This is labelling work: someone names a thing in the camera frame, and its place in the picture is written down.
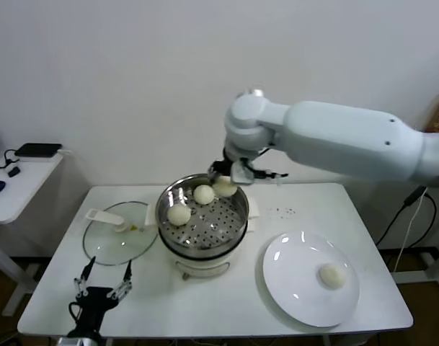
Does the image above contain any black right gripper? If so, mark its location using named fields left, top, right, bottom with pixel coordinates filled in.
left=207, top=158, right=236, bottom=185

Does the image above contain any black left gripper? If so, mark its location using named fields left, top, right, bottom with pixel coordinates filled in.
left=67, top=255, right=133, bottom=338

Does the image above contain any white steamed baozi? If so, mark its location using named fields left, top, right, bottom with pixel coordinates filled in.
left=211, top=175, right=238, bottom=198
left=167, top=204, right=192, bottom=226
left=318, top=262, right=349, bottom=290
left=192, top=184, right=216, bottom=205

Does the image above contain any stainless steel steamer basket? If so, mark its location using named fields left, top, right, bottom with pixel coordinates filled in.
left=143, top=174, right=260, bottom=259

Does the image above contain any cream electric cooker base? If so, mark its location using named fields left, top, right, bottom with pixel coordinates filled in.
left=157, top=216, right=258, bottom=282

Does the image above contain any white side desk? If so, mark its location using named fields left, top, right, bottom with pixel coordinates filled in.
left=0, top=153, right=74, bottom=318

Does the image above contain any white round plate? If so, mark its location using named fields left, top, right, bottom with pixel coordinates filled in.
left=261, top=231, right=360, bottom=328

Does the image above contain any white flat box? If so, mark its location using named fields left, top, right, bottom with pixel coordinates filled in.
left=19, top=149, right=74, bottom=165

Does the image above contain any black flat box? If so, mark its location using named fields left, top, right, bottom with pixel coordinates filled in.
left=14, top=143, right=63, bottom=159

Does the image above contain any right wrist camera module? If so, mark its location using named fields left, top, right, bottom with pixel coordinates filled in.
left=230, top=160, right=289, bottom=187

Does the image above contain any glass lid with white handle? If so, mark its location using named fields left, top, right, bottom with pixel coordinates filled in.
left=82, top=201, right=159, bottom=267

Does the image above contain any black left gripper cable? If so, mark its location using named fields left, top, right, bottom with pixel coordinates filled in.
left=68, top=301, right=84, bottom=324

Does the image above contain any thin black desk cable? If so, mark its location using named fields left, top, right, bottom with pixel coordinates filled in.
left=0, top=149, right=20, bottom=170

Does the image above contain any black power cable with adapter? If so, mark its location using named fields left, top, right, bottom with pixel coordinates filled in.
left=376, top=185, right=438, bottom=249

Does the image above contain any white cable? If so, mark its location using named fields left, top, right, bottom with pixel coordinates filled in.
left=394, top=190, right=431, bottom=275

